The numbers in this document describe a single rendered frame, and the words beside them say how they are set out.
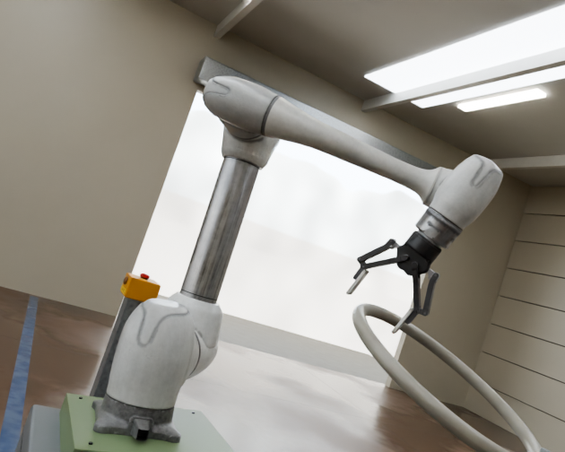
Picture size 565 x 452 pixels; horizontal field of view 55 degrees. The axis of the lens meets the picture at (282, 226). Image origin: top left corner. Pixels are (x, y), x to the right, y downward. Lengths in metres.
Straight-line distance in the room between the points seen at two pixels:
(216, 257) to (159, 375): 0.35
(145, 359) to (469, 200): 0.76
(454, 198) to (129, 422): 0.82
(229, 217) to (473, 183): 0.60
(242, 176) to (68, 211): 5.73
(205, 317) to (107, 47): 6.10
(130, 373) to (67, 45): 6.26
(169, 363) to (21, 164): 5.98
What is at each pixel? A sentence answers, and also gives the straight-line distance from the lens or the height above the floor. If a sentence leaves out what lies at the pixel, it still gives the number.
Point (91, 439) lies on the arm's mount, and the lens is 1.18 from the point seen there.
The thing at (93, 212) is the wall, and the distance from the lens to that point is 7.07.
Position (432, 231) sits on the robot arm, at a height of 1.48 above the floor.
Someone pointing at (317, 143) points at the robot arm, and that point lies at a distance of 1.25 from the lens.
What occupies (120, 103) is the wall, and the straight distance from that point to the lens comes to 7.17.
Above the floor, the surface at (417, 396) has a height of 1.16.
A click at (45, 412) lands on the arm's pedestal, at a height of 0.80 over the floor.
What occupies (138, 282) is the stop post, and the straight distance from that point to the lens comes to 2.12.
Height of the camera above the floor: 1.31
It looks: 4 degrees up
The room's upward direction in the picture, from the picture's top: 19 degrees clockwise
